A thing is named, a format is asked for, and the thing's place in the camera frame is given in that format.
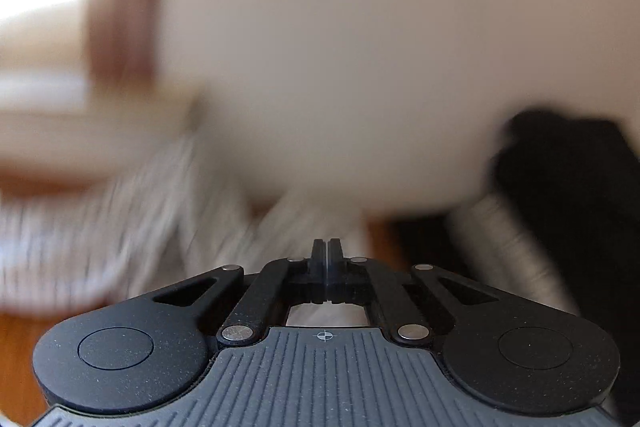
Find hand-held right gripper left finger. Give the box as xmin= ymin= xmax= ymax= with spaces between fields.
xmin=152 ymin=239 xmax=327 ymax=348

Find grey folded garment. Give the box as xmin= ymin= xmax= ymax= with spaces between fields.
xmin=447 ymin=192 xmax=583 ymax=313

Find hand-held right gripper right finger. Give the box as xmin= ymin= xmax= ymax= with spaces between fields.
xmin=326 ymin=239 xmax=501 ymax=348

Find white checker-print pajama pants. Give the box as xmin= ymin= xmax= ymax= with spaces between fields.
xmin=0 ymin=132 xmax=381 ymax=328

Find beige windowsill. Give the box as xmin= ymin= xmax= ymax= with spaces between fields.
xmin=0 ymin=72 xmax=201 ymax=188

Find black folded sweater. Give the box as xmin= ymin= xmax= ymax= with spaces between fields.
xmin=480 ymin=107 xmax=640 ymax=418

